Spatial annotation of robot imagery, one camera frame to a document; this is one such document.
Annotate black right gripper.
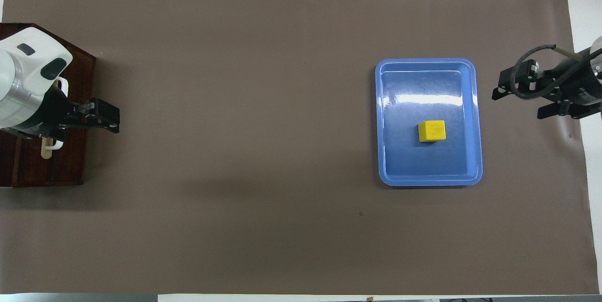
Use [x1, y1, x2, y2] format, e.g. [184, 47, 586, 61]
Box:
[492, 48, 602, 120]

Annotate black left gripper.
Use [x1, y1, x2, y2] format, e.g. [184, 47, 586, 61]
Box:
[0, 87, 121, 141]

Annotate yellow cube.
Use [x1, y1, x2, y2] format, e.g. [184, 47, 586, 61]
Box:
[418, 119, 447, 143]

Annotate dark wooden cabinet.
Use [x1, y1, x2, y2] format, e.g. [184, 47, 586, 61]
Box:
[0, 22, 97, 188]

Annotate brown table mat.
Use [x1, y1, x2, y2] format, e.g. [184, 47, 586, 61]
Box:
[0, 0, 600, 295]

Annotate blue plastic tray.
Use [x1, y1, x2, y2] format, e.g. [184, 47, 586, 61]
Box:
[375, 58, 483, 187]

